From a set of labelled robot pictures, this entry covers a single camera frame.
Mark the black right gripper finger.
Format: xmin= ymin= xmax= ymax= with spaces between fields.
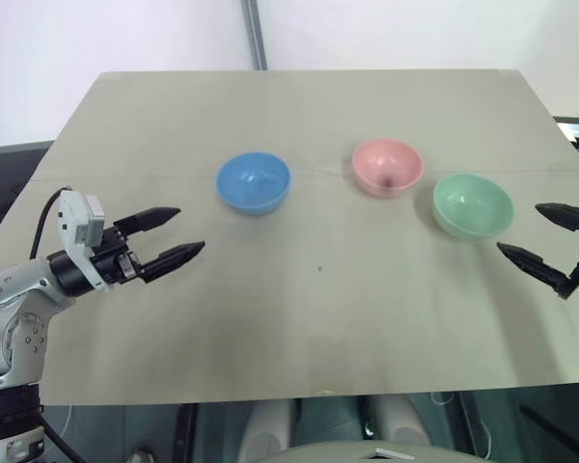
xmin=496 ymin=241 xmax=578 ymax=302
xmin=535 ymin=202 xmax=579 ymax=235

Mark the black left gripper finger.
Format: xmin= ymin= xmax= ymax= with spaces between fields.
xmin=139 ymin=240 xmax=207 ymax=285
xmin=112 ymin=206 xmax=182 ymax=238

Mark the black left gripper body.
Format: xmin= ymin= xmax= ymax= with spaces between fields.
xmin=90 ymin=225 xmax=150 ymax=287

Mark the green bowl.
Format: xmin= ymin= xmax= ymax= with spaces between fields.
xmin=431 ymin=173 xmax=514 ymax=241

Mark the blue bowl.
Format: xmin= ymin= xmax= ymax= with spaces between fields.
xmin=215 ymin=151 xmax=292 ymax=217

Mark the dark grey furniture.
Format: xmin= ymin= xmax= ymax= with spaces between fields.
xmin=0 ymin=139 xmax=57 ymax=258

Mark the pink bowl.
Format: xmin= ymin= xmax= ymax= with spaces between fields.
xmin=351 ymin=138 xmax=425 ymax=199

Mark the ribbed grey metal pole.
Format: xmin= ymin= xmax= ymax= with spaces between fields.
xmin=240 ymin=0 xmax=268 ymax=72

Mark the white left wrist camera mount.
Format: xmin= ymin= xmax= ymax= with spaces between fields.
xmin=57 ymin=189 xmax=113 ymax=293

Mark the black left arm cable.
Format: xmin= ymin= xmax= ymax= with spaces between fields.
xmin=28 ymin=186 xmax=74 ymax=264

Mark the thin white cable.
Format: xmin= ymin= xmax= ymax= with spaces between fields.
xmin=429 ymin=389 xmax=495 ymax=458

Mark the black cable under table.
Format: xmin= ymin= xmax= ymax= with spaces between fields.
xmin=37 ymin=414 xmax=81 ymax=463

